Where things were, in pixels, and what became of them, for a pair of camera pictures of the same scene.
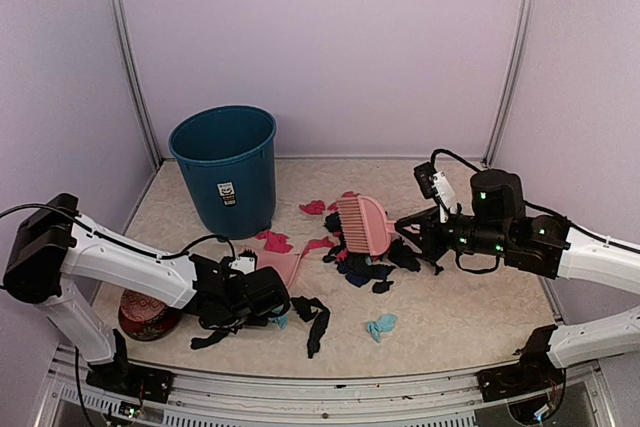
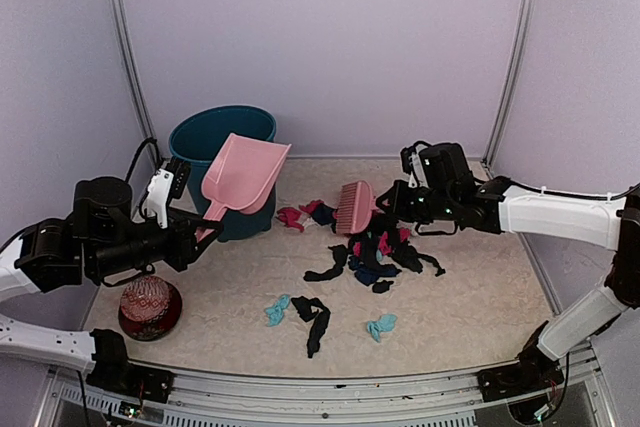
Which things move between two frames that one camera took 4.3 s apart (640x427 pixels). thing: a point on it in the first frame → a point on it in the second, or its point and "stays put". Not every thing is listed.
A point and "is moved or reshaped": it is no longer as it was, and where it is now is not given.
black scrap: [215, 337] → [340, 252]
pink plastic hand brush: [365, 224] is moved or reshaped
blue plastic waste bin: [227, 155] stays put
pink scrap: [275, 242] → [290, 217]
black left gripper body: [266, 314] → [176, 255]
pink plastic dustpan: [285, 263] → [242, 175]
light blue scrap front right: [385, 323] stays put
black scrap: [306, 306] stays put
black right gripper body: [437, 247] → [410, 210]
